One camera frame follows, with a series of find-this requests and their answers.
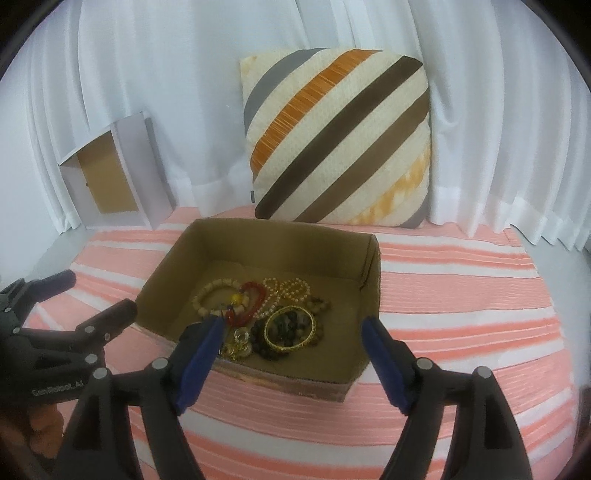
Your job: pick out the gold chain bangle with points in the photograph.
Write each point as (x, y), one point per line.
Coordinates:
(289, 329)

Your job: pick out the white open cardboard box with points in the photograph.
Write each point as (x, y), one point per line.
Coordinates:
(113, 179)

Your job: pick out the person left hand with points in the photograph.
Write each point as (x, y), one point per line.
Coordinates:
(38, 427)

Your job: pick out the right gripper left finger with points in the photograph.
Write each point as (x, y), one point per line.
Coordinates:
(98, 442)

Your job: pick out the striped throw pillow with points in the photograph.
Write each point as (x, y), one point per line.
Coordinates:
(338, 136)

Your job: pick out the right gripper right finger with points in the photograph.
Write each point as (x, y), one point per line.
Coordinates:
(486, 441)

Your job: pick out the white curtain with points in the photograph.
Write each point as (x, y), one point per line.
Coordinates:
(510, 114)

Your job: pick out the gold pendant keychain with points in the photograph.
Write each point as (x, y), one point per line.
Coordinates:
(238, 346)

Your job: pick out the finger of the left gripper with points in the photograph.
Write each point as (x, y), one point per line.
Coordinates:
(21, 296)
(88, 337)

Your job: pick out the printed cardboard box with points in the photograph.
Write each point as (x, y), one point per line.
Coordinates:
(246, 269)

